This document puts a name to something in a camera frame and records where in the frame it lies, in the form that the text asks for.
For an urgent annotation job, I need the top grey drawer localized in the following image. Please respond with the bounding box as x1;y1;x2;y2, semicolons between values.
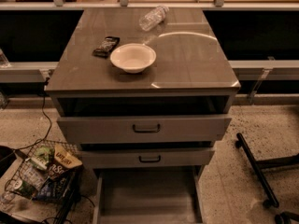
57;115;232;144

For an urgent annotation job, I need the white bowl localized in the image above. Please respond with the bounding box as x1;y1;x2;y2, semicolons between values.
110;43;156;74

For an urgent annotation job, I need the bottom open grey drawer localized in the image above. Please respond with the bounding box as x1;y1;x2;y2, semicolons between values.
93;166;206;224

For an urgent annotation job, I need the tan chip bag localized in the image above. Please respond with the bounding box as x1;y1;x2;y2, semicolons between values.
48;144;82;180

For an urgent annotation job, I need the clear plastic water bottle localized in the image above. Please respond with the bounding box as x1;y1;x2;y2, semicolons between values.
139;5;169;32

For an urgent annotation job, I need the green snack pouch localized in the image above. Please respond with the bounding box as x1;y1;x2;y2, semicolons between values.
34;146;54;166

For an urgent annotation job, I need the middle grey drawer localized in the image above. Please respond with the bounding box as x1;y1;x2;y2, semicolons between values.
81;147;215;169

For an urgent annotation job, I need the black wheeled stand base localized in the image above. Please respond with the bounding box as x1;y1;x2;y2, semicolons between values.
235;133;299;224

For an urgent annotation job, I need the green can in basket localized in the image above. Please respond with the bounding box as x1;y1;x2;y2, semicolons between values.
13;179;36;199

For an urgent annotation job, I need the grey drawer cabinet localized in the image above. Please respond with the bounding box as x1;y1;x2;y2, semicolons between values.
44;7;242;224

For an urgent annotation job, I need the black wire basket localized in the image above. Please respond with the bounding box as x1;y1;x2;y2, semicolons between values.
5;140;82;224

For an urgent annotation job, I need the blue snack packet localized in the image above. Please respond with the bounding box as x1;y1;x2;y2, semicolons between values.
35;177;68;203

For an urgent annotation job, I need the dark snack bar wrapper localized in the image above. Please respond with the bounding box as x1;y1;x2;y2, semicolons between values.
93;36;120;58

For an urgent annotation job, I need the black power cable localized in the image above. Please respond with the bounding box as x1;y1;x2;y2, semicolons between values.
12;77;53;151

